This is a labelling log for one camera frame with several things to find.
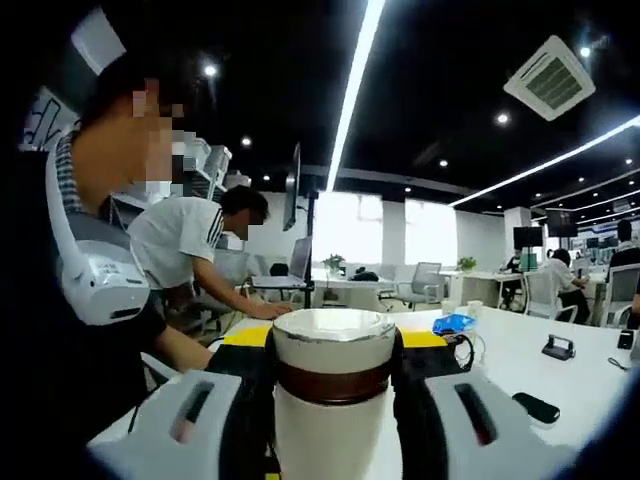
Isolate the hanging dark screen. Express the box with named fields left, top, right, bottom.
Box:
left=544, top=208, right=577, bottom=237

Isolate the white office desk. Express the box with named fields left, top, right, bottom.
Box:
left=249, top=277, right=401, bottom=311

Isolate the monitor on pole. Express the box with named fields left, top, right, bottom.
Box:
left=282, top=142, right=303, bottom=232

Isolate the shelf of white storage bins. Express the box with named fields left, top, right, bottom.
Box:
left=172, top=139, right=251, bottom=206

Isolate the ceiling air conditioner vent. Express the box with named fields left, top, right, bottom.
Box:
left=502, top=34, right=597, bottom=123

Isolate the white chest-worn device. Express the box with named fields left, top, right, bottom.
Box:
left=44, top=144, right=151, bottom=327

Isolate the white office chair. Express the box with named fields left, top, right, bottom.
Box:
left=521, top=269, right=579, bottom=324

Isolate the black monitor pole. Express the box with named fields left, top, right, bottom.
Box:
left=302, top=174, right=320, bottom=311

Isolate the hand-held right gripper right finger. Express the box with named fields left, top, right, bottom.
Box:
left=392, top=327, right=576, bottom=480

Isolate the grey mesh office chair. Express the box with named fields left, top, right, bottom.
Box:
left=397, top=261, right=444, bottom=307

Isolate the white table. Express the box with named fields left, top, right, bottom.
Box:
left=214, top=305, right=634, bottom=480

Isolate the curved ceiling light strip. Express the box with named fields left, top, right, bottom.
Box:
left=447, top=114, right=640, bottom=209

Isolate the straight ceiling light strip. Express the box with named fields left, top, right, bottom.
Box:
left=324, top=0, right=387, bottom=192

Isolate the black standing monitor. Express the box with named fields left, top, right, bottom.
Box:
left=513, top=226, right=543, bottom=250

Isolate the white and black power strip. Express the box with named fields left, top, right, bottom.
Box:
left=511, top=392, right=561, bottom=430

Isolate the grey laptop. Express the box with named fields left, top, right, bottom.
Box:
left=251, top=236, right=315, bottom=290

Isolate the person's black shirt torso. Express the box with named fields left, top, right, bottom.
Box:
left=9, top=149, right=169, bottom=451

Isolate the cream thermos bottle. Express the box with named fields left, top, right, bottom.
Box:
left=272, top=357, right=394, bottom=480

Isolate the blue packet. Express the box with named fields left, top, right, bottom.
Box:
left=432, top=313, right=476, bottom=335

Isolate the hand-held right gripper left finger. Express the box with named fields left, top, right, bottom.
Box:
left=87, top=327, right=281, bottom=480

